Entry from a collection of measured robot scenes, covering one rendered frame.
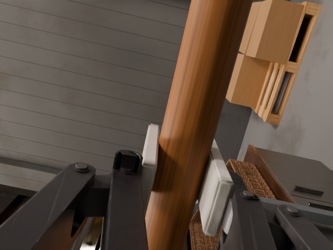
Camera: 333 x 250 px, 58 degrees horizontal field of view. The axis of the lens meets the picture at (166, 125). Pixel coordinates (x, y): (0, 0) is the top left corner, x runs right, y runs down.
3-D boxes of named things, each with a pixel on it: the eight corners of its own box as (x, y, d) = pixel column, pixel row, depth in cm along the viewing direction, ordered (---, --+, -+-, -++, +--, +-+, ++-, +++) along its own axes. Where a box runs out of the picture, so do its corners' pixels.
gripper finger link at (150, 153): (143, 223, 14) (128, 220, 14) (150, 165, 21) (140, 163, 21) (157, 166, 13) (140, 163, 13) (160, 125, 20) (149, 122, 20)
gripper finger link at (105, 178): (127, 229, 12) (55, 215, 12) (138, 176, 17) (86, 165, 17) (135, 197, 12) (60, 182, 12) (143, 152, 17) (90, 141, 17)
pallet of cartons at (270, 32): (288, 10, 329) (251, 1, 327) (323, 2, 255) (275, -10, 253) (257, 108, 360) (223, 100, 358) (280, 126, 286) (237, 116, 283)
